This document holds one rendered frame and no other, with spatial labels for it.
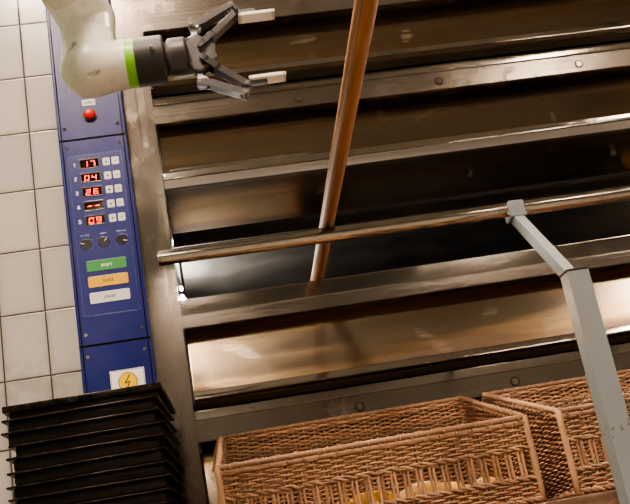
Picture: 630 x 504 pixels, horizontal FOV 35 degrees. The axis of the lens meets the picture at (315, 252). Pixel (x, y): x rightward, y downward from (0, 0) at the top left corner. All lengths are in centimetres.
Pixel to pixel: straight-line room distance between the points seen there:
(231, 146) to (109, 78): 63
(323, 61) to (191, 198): 50
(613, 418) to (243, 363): 89
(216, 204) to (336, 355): 44
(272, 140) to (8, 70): 67
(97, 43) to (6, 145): 66
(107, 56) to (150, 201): 59
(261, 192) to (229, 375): 42
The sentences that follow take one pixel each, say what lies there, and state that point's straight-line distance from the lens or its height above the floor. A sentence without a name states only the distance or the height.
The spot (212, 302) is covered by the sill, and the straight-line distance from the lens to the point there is 229.
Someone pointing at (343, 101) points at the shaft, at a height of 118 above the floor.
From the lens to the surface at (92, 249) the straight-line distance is 233.
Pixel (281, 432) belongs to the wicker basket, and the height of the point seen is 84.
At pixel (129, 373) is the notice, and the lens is 224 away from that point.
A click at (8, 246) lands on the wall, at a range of 240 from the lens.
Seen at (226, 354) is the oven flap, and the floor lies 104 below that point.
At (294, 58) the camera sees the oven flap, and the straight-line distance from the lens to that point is 254.
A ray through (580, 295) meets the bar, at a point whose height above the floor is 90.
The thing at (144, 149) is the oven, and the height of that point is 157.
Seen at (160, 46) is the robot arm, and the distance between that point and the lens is 188.
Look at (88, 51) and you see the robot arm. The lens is 188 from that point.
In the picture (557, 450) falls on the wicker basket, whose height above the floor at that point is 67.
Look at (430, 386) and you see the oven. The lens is 228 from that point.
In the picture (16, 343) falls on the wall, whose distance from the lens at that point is 232.
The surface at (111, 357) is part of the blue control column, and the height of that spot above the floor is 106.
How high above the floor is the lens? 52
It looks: 18 degrees up
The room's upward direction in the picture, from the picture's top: 10 degrees counter-clockwise
